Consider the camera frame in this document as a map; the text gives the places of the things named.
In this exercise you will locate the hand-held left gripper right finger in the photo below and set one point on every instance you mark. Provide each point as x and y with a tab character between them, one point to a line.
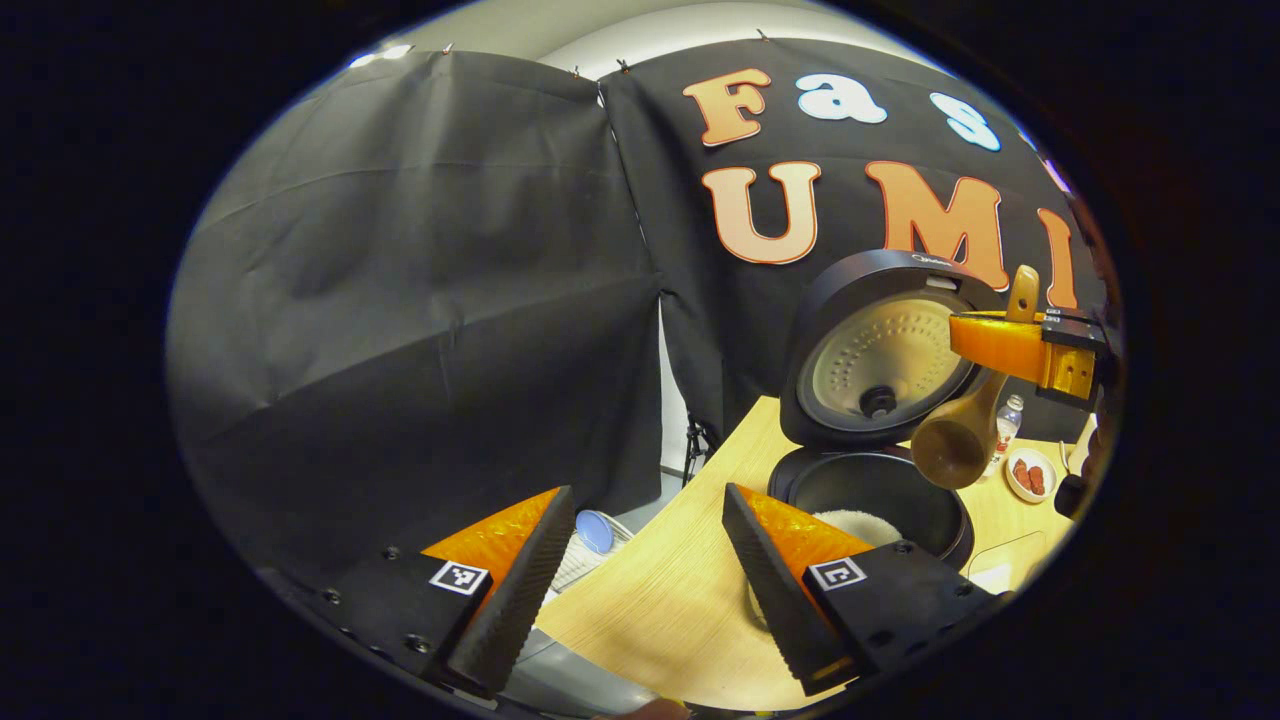
765	585

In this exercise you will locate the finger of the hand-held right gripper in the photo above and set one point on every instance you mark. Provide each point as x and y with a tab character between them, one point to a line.
1000	345

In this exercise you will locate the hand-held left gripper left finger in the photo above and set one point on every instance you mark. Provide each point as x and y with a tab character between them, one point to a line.
525	590

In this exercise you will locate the wooden spoon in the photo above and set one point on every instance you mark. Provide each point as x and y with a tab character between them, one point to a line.
955	445

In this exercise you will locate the white rice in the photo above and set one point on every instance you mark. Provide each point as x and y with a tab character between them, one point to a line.
860	525
992	578

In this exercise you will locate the black silver rice cooker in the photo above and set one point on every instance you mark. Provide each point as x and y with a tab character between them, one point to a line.
880	350

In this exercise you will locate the clear rice container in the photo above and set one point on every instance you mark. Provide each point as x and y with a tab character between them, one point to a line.
1015	555

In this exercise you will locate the white basket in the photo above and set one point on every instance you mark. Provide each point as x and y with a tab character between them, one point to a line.
590	570

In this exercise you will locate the white plate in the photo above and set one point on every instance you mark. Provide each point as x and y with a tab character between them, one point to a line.
1048	480

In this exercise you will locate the clear water bottle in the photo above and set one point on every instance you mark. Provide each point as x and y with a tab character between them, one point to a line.
1007	430

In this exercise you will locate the blue round lid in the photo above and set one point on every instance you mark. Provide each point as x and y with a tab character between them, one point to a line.
594	531

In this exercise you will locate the red meat piece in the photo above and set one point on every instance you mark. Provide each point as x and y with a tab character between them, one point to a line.
1037	481
1021	474

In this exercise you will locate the black stand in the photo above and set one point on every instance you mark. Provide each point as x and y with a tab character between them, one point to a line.
698	445

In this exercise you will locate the black backdrop cloth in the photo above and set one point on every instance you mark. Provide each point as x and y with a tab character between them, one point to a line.
400	300

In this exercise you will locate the ceiling light panel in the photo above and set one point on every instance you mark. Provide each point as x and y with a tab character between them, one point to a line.
380	56

